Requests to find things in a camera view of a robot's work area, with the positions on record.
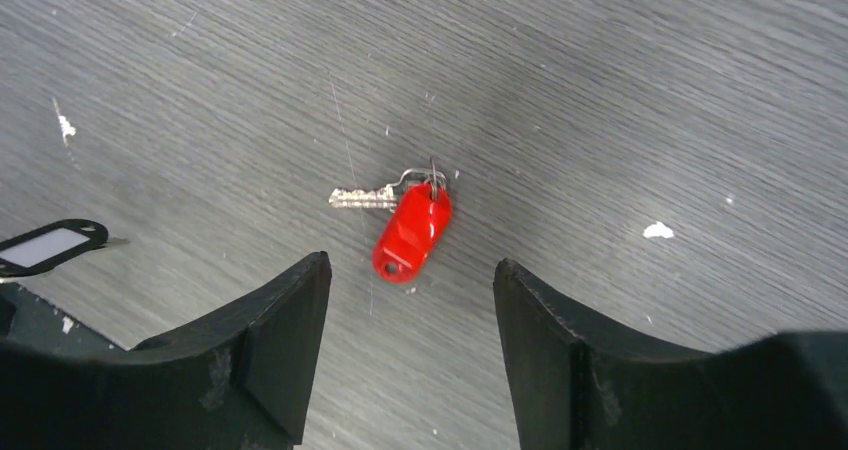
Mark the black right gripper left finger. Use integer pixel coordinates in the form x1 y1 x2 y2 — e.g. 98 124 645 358
1 252 332 449

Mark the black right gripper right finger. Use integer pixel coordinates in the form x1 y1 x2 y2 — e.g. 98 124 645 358
493 259 847 450

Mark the black key tag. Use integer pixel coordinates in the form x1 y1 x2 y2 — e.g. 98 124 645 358
1 219 129 284

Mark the red key tag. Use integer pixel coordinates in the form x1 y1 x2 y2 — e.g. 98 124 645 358
372 183 453 284

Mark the silver key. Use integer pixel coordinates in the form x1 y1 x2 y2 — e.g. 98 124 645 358
328 166 448 212

